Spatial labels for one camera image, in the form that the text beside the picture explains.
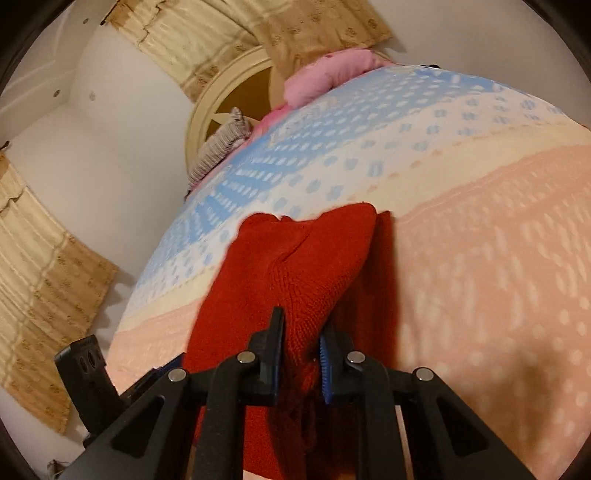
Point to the beige patterned curtain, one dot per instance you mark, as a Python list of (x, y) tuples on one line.
[(41, 258), (194, 37)]

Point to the striped cloth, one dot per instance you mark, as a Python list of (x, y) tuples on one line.
[(217, 147)]

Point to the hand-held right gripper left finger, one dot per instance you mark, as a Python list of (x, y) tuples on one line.
[(270, 369)]

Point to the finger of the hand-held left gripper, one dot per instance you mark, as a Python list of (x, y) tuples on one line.
[(147, 381)]

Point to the pink cloth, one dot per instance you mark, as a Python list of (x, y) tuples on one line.
[(323, 76)]

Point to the red knitted sweater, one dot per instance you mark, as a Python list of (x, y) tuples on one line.
[(295, 272)]

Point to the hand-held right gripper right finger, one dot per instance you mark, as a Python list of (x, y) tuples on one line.
[(326, 369)]

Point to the dotted pink and blue blanket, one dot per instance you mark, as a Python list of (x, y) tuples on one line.
[(485, 230)]

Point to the cream wooden headboard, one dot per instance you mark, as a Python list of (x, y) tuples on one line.
[(207, 106)]

